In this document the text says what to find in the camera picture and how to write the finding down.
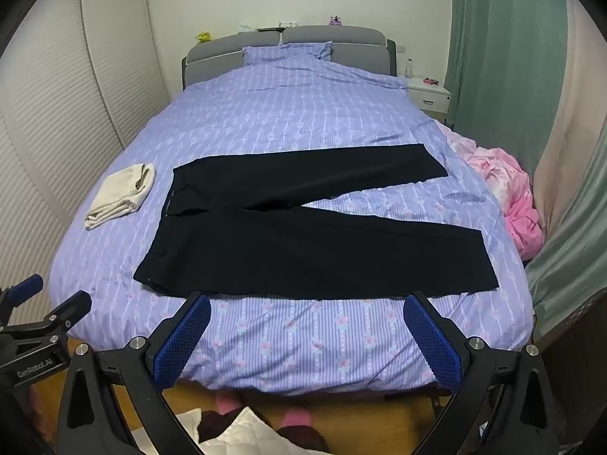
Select white quilted cloth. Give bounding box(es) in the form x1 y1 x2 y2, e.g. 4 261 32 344
175 405 285 455

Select green curtain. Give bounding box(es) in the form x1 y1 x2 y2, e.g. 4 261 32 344
524 142 607 337
443 0 570 176

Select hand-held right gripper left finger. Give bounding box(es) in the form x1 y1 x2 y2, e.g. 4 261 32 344
56 291 212 455

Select beige curtain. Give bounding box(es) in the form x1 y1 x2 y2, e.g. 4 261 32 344
533 0 607 238

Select light purple bed sheet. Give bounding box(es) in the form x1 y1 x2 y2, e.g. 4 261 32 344
47 42 534 396

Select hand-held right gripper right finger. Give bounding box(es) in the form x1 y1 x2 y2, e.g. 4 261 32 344
403 291 553 455

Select folded cream cloth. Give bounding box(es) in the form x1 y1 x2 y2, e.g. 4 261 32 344
84 163 157 231

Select purple striped pillow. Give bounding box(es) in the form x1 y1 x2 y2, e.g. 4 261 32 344
242 42 333 64

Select white nightstand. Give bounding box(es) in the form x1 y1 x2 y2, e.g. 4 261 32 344
407 76 452 113

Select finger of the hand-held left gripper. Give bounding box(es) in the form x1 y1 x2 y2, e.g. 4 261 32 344
0 275 44 316
28 290 92 342

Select grey padded headboard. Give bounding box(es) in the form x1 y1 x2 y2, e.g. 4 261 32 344
181 25 397 93

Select black pants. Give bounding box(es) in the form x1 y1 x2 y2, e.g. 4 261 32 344
134 143 500 300

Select pink slipper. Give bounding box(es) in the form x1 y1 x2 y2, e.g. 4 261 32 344
213 391 245 413
277 410 314 430

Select white louvered wardrobe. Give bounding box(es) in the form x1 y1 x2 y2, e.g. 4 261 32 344
0 0 169 290

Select pink crumpled blanket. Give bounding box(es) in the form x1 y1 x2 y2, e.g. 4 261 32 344
443 121 544 261

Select person's left hand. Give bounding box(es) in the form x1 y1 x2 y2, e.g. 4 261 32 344
29 384 54 442

